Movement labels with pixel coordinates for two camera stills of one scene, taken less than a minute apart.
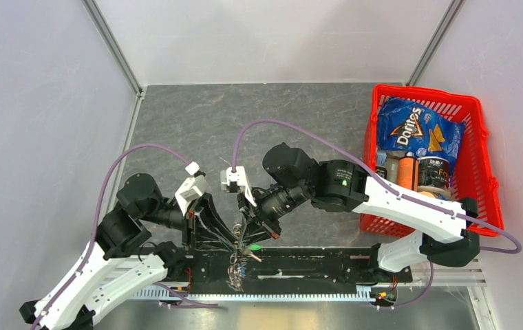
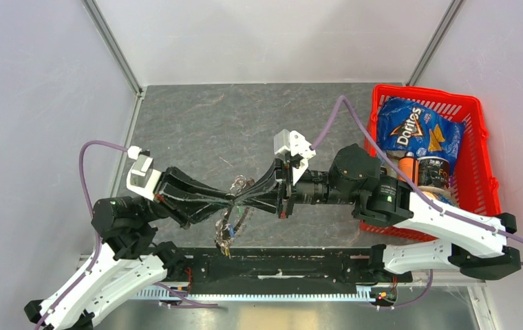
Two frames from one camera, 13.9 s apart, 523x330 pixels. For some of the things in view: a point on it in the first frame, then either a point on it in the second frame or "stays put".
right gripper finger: x=252 y=231 -> x=270 y=183
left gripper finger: x=210 y=217 -> x=176 y=179
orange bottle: x=408 y=171 stays put
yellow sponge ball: x=427 y=193 stays put
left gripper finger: x=209 y=244 -> x=192 y=210
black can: x=433 y=171 stays put
